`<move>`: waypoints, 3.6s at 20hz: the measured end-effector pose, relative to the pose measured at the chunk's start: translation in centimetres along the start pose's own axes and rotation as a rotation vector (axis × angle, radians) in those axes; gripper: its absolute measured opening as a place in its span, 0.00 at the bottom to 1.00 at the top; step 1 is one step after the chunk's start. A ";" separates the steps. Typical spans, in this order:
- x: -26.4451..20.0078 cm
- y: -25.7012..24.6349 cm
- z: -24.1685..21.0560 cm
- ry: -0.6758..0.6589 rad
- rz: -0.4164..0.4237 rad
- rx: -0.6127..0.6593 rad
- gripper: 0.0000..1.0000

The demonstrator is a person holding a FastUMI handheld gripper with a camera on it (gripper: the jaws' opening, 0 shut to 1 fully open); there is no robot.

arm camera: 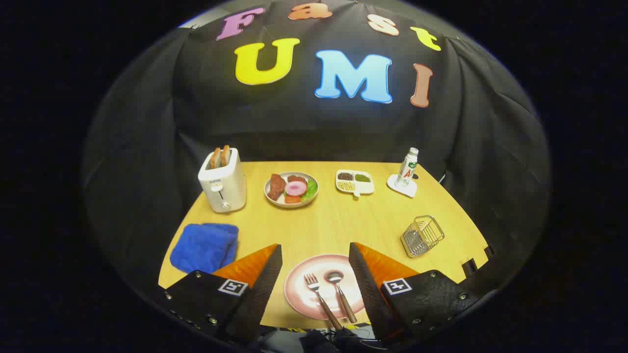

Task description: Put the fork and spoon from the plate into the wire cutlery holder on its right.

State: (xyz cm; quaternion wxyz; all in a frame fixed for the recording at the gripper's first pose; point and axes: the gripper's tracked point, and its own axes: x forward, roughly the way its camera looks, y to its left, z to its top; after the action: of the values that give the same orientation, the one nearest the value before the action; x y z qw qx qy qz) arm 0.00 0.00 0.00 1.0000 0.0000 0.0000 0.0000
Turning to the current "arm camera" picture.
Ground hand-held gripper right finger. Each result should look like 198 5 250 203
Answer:
348 242 484 344

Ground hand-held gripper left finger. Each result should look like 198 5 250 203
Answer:
158 244 283 344

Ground metal spoon wooden handle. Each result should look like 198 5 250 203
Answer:
325 270 358 324

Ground metal fork wooden handle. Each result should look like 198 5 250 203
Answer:
304 273 344 330

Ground pink plate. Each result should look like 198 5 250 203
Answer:
284 254 366 321

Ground blue towel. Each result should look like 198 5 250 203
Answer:
170 223 239 274

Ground grey food plate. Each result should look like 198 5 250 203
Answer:
264 172 319 209

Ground large brown steak piece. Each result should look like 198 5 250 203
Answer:
268 174 287 201

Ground white divided tray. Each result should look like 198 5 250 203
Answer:
336 170 375 198

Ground white toaster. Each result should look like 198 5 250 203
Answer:
198 148 247 214

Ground white square coaster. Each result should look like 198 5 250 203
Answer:
387 174 418 198

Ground white drink bottle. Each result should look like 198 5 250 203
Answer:
395 148 419 188

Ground metal wire basket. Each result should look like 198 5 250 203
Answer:
400 215 445 258

